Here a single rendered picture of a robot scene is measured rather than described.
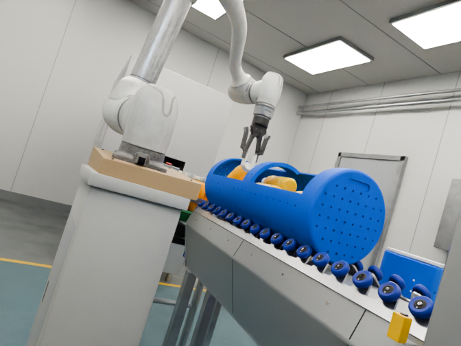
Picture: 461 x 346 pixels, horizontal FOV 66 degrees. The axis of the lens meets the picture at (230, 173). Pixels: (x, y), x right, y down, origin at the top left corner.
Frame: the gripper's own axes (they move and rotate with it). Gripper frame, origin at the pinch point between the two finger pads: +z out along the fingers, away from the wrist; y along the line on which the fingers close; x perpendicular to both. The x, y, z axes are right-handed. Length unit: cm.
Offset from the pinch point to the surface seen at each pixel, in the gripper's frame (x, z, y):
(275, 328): -58, 50, -5
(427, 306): -100, 26, -5
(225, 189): -3.2, 15.3, -8.3
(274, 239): -47, 27, -6
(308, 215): -63, 16, -8
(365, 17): 178, -220, 174
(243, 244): -29.0, 32.6, -6.4
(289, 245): -55, 26, -5
